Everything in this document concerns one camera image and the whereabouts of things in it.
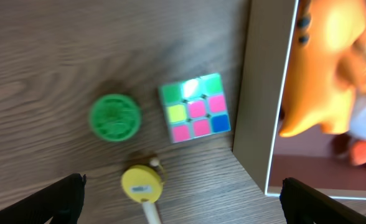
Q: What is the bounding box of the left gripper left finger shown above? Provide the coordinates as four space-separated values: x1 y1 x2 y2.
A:
0 173 87 224

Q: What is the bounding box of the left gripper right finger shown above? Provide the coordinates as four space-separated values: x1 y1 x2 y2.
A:
279 177 366 224

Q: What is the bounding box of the yellow disc wooden handle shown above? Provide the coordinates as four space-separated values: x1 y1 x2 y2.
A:
121 157 167 224

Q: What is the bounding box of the green round lid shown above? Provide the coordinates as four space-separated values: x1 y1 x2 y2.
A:
88 94 141 142

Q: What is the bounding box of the pastel rubik's cube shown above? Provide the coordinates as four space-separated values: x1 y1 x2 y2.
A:
159 73 231 143

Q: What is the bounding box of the orange dog figurine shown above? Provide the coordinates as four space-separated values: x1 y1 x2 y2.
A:
279 0 366 138

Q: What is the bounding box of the white box maroon interior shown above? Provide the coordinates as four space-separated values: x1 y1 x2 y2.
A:
233 0 366 200

